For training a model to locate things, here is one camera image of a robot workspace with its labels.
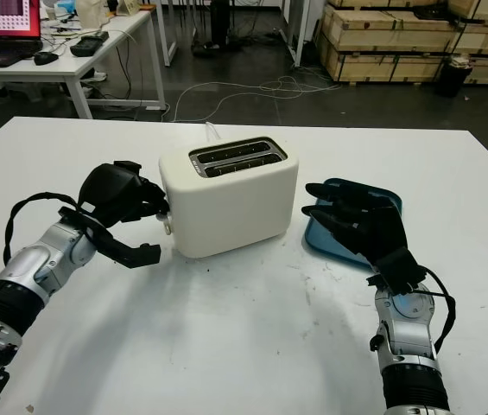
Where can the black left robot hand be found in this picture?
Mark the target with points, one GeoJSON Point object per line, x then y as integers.
{"type": "Point", "coordinates": [109, 194]}

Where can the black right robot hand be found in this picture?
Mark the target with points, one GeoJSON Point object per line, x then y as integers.
{"type": "Point", "coordinates": [369, 229]}

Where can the white toaster lever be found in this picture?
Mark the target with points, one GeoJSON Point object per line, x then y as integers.
{"type": "Point", "coordinates": [162, 217]}

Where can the silver toaster dial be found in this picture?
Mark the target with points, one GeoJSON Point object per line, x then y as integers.
{"type": "Point", "coordinates": [169, 227]}

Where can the white two-slot toaster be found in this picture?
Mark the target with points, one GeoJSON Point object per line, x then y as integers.
{"type": "Point", "coordinates": [230, 207]}

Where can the white office desk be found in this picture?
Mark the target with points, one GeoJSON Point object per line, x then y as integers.
{"type": "Point", "coordinates": [62, 65]}

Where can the black computer mouse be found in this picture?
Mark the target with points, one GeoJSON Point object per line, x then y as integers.
{"type": "Point", "coordinates": [46, 58]}

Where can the black handheld controller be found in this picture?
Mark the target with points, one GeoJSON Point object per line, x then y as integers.
{"type": "Point", "coordinates": [89, 43]}

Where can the black trash bin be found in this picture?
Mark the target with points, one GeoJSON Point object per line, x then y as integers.
{"type": "Point", "coordinates": [453, 78]}

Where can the white jug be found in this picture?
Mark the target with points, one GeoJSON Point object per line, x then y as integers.
{"type": "Point", "coordinates": [87, 15]}

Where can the black laptop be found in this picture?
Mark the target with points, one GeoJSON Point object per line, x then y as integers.
{"type": "Point", "coordinates": [1, 39]}

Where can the black stand base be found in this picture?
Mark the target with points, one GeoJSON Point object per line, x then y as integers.
{"type": "Point", "coordinates": [219, 26]}

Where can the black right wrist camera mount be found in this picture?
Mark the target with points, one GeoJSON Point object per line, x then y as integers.
{"type": "Point", "coordinates": [399, 272]}

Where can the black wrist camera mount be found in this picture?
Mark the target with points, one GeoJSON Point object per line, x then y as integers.
{"type": "Point", "coordinates": [399, 272]}
{"type": "Point", "coordinates": [135, 255]}

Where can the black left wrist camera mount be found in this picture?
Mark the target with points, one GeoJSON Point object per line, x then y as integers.
{"type": "Point", "coordinates": [135, 255]}

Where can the white table frame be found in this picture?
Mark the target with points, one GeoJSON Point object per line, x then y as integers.
{"type": "Point", "coordinates": [299, 30]}
{"type": "Point", "coordinates": [166, 30]}

